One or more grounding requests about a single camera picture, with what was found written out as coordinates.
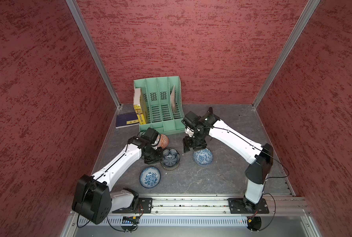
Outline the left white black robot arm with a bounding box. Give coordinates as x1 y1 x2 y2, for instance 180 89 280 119
72 136 163 224

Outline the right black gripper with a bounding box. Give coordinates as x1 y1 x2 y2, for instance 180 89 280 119
183 128 208 152

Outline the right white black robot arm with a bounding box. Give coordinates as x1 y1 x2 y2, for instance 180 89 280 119
182 107 273 213

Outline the blue floral rimmed bowl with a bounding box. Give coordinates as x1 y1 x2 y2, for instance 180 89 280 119
139 166 161 189

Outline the aluminium mounting rail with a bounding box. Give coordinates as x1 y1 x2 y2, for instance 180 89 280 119
70 194 311 217

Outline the thin book in organizer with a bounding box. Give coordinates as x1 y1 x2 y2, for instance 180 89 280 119
170 86 176 113

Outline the yellow book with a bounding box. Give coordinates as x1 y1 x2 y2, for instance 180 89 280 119
133 104 147 125

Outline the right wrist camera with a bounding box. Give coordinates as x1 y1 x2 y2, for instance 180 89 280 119
181 111 201 132

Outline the orange patterned bowl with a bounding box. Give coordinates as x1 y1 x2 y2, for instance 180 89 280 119
158 134 169 149

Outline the dark blue book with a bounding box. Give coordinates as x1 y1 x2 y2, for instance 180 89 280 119
116 112 139 128

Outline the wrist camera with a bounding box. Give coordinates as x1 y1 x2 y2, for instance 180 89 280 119
181 111 201 132
140 128 161 147

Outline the green plastic file organizer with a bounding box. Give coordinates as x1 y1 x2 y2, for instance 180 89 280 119
133 76 185 135

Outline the white green lattice bowl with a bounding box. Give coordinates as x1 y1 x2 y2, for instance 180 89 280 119
160 162 180 171

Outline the dark flower shaped bowl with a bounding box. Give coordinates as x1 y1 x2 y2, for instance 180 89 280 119
161 149 180 166

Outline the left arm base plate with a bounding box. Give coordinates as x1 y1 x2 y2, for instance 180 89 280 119
112 197 153 214

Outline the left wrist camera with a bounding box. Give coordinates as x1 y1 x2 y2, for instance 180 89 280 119
140 128 161 147

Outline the blue swirl pattern bowl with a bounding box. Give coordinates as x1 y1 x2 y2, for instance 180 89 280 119
193 148 213 166

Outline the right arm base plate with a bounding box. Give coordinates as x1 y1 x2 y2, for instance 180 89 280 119
228 198 270 215

